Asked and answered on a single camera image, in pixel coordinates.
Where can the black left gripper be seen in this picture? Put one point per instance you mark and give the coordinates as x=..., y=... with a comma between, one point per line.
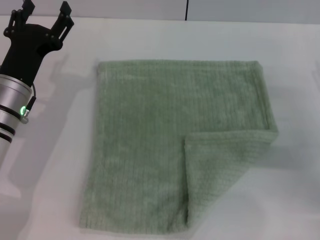
x=27, y=47

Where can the green terry towel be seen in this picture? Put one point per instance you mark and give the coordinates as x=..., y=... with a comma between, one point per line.
x=150, y=120

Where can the black vertical wall strip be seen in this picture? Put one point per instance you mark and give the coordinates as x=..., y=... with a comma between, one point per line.
x=186, y=10

